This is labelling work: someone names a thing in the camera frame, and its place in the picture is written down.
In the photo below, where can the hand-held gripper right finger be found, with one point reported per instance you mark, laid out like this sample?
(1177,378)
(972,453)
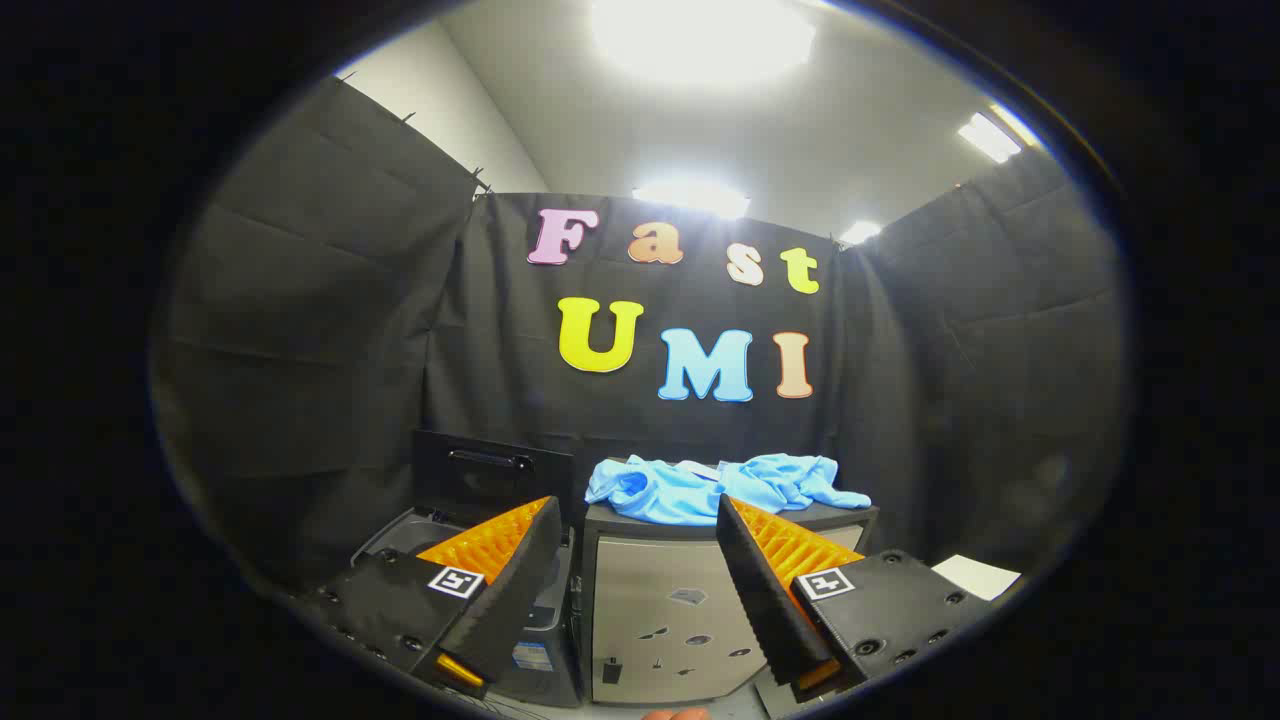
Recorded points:
(755,580)

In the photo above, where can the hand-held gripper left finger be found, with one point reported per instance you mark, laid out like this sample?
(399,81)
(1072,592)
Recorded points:
(525,580)

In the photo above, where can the dark washing machine lid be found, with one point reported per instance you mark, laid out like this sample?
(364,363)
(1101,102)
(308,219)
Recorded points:
(480,485)

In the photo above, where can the light blue polo shirt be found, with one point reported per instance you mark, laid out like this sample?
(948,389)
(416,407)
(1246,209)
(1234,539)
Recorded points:
(670,490)

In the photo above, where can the grey washing machine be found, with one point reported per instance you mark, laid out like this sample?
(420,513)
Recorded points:
(398,535)

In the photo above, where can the grey cabinet with black top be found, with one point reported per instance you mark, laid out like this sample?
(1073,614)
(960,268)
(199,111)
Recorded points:
(650,590)

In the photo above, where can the white paper sheet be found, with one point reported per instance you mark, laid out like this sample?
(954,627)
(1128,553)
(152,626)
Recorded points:
(975,577)

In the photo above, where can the black backdrop cloth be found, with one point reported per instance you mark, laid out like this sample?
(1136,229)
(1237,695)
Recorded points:
(400,300)

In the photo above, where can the ceiling light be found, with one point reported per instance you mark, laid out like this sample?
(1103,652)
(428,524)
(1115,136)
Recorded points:
(700,35)
(860,232)
(990,137)
(690,197)

